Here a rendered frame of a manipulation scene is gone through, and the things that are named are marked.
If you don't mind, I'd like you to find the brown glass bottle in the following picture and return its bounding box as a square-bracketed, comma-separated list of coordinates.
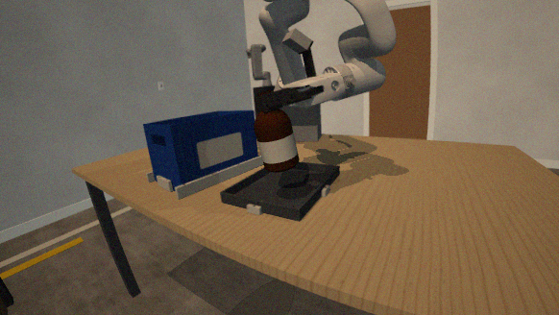
[254, 109, 299, 173]

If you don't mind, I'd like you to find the blue divided crate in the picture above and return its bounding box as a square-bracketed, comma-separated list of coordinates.
[143, 110, 258, 191]

